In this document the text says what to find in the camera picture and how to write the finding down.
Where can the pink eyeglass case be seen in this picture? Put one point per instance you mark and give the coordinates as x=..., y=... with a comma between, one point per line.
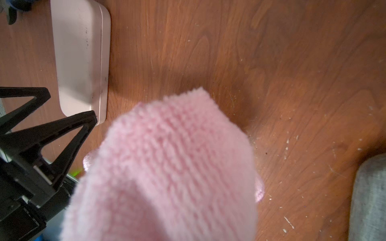
x=82, y=37

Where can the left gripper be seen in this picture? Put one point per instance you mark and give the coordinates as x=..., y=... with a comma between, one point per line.
x=35, y=185

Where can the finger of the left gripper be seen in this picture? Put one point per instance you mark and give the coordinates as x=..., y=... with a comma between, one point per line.
x=39, y=96

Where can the grey felt eyeglass case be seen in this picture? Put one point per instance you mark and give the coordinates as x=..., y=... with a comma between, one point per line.
x=368, y=203

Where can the pink microfiber cloth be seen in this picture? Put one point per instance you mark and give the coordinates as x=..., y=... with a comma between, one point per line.
x=176, y=169

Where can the blue handled pliers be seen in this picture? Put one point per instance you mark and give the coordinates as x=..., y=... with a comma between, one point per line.
x=12, y=7

